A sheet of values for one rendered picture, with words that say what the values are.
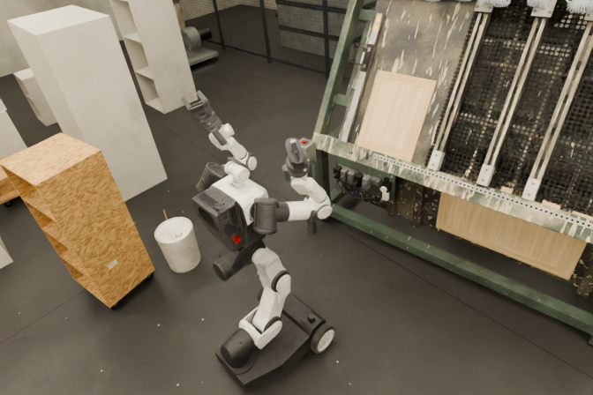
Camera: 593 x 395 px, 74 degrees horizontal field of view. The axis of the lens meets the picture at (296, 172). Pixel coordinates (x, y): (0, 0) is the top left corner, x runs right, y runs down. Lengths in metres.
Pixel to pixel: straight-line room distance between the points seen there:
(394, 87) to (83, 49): 2.58
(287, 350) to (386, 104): 1.78
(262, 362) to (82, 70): 2.79
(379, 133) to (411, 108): 0.28
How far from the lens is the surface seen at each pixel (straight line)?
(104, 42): 3.96
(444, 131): 2.74
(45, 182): 2.71
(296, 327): 2.76
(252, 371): 2.66
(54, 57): 3.86
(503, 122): 2.65
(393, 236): 3.26
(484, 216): 3.05
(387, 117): 2.91
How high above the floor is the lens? 2.49
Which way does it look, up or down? 36 degrees down
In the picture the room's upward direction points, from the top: 6 degrees counter-clockwise
